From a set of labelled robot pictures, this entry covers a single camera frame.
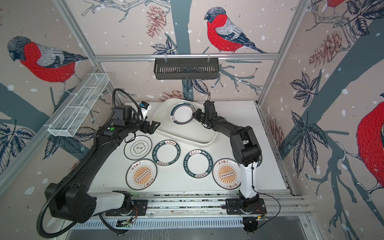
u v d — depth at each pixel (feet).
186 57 3.06
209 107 2.52
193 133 3.27
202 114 2.83
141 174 2.78
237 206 2.40
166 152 3.05
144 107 2.23
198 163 2.89
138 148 3.12
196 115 2.88
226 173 2.79
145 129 2.28
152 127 2.34
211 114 2.56
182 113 3.30
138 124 2.19
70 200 1.26
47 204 1.17
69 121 2.34
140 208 2.39
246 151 1.78
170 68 3.51
